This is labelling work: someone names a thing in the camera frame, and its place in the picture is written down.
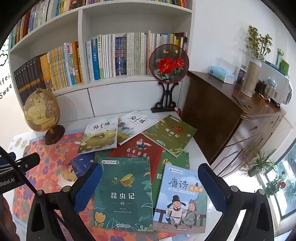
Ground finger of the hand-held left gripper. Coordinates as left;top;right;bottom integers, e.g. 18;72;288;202
15;152;41;170

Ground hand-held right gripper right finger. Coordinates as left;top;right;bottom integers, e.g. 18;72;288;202
198;163;275;241

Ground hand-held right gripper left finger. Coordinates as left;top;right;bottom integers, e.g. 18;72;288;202
26;163;103;241

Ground green beetle cover book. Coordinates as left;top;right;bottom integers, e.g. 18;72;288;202
94;156;155;232

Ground row of black and yellow books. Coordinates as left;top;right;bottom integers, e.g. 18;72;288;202
13;41;84;105

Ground row of white and blue books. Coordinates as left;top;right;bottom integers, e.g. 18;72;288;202
85;32;188;81

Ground row of colourful shelf books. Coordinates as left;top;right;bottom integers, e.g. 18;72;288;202
10;0;79;51

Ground person's left hand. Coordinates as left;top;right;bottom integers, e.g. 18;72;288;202
0;195;12;234

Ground floral orange tablecloth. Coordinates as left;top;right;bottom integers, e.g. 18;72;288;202
11;131;192;241

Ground dark blue picture book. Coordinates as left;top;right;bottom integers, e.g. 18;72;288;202
70;152;100;182

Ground light blue cartoon poets book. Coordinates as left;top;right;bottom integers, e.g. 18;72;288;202
153;163;208;234

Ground dark green book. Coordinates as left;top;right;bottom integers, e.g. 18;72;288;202
94;150;114;161

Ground green owl cover book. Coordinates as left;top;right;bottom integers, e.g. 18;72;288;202
151;150;190;208

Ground antique brown globe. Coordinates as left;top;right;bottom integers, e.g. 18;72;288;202
23;89;65;145

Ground grassy hill cover book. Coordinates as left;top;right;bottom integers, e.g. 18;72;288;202
77;116;119;155

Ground green potted plant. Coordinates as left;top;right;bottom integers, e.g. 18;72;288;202
246;149;277;178

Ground red fairy tale book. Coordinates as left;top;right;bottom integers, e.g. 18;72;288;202
108;133;165;183

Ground red flowering potted plant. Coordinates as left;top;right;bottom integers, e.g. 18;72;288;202
264;170;287;198

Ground green red-insect cover book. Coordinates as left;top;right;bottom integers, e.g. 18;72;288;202
143;115;198;158

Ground window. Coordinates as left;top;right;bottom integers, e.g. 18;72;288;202
254;139;296;224

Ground brown wooden cabinet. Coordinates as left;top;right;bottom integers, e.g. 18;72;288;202
181;71;294;179

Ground white reeds cover book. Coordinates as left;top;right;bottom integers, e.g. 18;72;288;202
117;111;159;146

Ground black flat ornament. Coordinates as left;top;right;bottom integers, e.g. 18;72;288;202
232;95;253;109

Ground black fan stand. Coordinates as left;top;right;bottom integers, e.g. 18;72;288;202
151;80;182;114

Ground glass jar blue lid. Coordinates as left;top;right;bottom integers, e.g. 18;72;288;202
265;79;277;98

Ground light blue tissue box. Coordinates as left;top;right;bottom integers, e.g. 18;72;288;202
207;65;236;84

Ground white cylinder vase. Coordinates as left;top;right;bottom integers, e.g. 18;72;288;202
240;57;263;98

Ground dark blue box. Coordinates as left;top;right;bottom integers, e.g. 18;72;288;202
237;65;248;84

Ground white countertop appliance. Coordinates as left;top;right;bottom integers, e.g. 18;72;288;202
260;62;292;107

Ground red flower embroidered round fan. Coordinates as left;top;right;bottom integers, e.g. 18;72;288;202
149;44;190;82

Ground white bookshelf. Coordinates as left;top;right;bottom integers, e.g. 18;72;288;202
8;0;194;122

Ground green box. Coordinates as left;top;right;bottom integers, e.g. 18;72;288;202
281;59;290;76

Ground green leafy plant sprigs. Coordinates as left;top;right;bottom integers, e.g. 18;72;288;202
245;25;273;62

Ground black cable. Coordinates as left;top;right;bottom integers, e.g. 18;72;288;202
0;146;68;233

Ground cloud wall sticker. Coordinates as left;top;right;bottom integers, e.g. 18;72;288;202
0;35;16;100

